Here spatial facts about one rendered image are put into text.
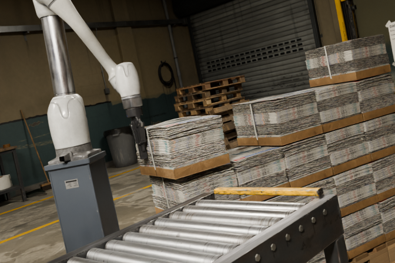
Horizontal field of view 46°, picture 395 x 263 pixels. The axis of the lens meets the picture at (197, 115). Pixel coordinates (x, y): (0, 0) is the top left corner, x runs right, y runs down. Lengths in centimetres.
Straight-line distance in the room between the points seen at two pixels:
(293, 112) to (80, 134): 105
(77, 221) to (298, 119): 117
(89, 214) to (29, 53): 727
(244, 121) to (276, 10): 757
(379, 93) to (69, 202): 177
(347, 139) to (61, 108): 149
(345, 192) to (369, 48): 82
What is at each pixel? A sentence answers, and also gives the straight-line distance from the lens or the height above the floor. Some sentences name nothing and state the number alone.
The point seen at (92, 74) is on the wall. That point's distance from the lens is 973.
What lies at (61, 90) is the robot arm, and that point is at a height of 131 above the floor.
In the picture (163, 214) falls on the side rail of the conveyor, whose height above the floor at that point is 80.
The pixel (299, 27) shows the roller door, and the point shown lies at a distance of 972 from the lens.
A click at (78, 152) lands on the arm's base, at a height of 103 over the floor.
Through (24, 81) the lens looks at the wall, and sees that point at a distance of 900.
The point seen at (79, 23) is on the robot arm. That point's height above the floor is 158.
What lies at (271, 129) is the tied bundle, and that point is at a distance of 236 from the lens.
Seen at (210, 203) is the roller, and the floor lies 79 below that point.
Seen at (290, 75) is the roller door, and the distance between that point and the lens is 992.
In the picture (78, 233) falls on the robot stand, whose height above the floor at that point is 69.
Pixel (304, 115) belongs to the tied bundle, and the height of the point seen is 95.
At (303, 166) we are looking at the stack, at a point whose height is 70.
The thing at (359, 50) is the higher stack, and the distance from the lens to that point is 274.
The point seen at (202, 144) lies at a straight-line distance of 203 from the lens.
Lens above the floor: 119
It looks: 3 degrees down
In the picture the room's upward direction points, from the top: 12 degrees counter-clockwise
